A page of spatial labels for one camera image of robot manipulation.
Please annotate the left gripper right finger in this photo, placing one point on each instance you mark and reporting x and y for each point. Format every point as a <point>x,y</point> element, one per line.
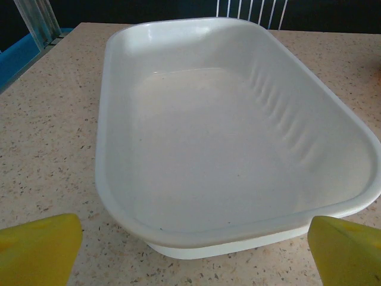
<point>348,256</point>

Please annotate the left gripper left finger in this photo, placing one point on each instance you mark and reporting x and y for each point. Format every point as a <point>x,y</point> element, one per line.
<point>35,253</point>

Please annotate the white plastic container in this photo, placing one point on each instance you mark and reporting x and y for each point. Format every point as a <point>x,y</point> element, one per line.
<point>208,134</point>

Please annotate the aluminium side rail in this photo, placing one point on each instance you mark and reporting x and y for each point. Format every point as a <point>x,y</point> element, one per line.
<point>29,64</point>

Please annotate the aluminium frame post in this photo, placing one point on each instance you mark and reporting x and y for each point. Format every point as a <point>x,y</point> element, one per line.
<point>38,21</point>

